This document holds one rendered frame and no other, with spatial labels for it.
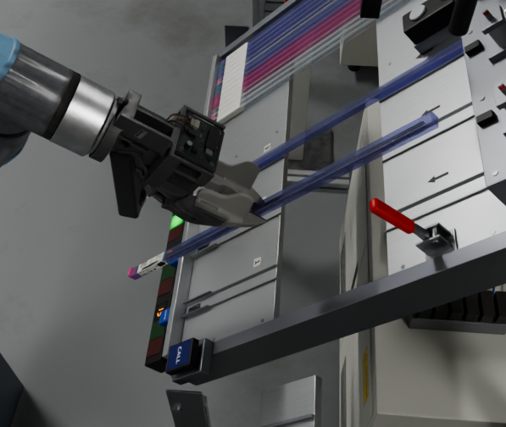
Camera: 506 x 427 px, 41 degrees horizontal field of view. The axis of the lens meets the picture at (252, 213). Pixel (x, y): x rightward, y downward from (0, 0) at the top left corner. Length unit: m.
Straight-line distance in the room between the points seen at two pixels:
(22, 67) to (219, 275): 0.47
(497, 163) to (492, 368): 0.54
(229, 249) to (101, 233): 1.05
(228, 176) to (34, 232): 1.38
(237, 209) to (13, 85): 0.26
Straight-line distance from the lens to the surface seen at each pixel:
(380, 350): 1.14
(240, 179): 0.78
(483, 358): 1.18
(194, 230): 1.12
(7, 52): 0.69
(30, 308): 1.96
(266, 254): 0.96
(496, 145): 0.71
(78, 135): 0.69
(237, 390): 1.76
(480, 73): 0.79
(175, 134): 0.70
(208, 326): 0.99
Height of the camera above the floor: 1.64
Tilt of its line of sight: 53 degrees down
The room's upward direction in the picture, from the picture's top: straight up
